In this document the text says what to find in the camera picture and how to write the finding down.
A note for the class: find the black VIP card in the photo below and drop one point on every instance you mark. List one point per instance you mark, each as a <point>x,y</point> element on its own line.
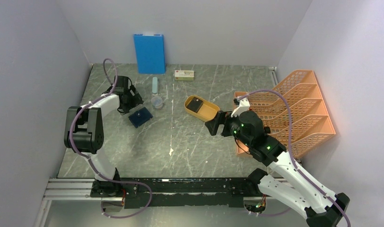
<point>195,104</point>

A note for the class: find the orange plastic file organizer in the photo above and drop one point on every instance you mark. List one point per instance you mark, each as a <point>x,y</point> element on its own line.
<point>300,115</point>

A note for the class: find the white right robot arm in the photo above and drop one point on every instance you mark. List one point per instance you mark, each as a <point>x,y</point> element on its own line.
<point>317,204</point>

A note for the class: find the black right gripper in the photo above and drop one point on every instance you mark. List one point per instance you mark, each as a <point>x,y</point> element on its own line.
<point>221,117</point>

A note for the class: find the light blue stapler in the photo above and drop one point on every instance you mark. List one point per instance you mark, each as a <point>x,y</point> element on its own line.
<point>155,85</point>

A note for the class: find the blue upright folder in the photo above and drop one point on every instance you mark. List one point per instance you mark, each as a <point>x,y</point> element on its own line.
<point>150,55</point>

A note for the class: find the green and white small box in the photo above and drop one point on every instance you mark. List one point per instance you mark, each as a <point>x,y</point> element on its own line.
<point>184,75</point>

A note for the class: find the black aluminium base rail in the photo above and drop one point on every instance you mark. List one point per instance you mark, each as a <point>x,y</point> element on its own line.
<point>157,192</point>

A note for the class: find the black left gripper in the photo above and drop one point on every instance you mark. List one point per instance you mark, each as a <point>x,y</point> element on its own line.
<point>136,100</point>

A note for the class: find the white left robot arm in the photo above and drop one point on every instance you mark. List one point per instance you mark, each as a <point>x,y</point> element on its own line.
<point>84,132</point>

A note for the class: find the navy blue card holder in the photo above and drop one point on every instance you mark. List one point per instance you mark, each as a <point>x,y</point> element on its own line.
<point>140,117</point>

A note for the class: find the yellow oval tray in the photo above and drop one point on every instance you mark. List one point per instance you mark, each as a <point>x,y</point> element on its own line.
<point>206,113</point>

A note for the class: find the clear jar of paper clips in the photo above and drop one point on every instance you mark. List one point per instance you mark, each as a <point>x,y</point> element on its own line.
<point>157,102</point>

